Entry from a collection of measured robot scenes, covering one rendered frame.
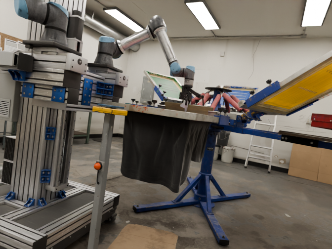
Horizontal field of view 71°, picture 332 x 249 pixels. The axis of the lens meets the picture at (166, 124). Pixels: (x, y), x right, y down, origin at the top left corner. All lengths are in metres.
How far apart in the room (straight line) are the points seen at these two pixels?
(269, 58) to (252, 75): 0.52
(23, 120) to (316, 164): 5.32
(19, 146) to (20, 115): 0.22
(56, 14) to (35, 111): 0.65
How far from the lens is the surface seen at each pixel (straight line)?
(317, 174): 5.83
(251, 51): 6.18
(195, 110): 1.83
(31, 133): 1.82
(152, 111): 1.31
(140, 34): 2.01
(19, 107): 1.91
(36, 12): 1.52
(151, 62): 7.03
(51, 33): 1.52
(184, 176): 1.46
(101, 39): 1.93
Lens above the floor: 0.97
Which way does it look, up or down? 3 degrees down
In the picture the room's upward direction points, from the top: 8 degrees clockwise
